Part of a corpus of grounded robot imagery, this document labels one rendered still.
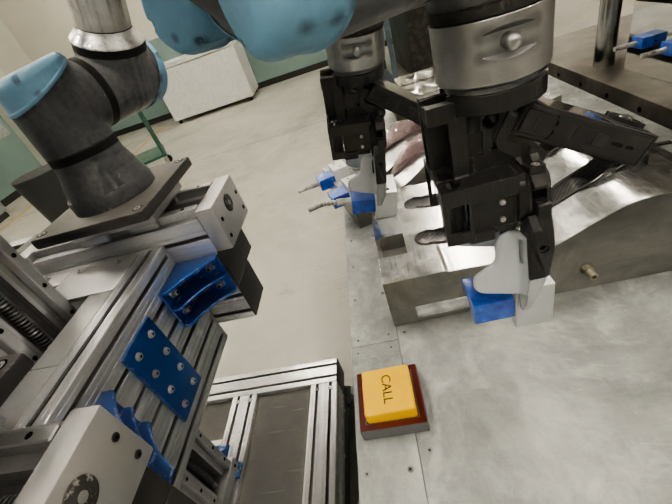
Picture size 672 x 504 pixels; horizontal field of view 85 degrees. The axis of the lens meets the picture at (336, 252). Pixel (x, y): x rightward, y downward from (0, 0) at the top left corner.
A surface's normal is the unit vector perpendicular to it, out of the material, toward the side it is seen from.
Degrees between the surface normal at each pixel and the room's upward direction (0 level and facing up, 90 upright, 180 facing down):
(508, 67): 91
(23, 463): 0
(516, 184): 90
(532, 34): 90
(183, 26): 90
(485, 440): 0
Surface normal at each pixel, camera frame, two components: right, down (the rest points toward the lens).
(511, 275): -0.04, 0.45
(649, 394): -0.29, -0.77
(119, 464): 0.96, -0.22
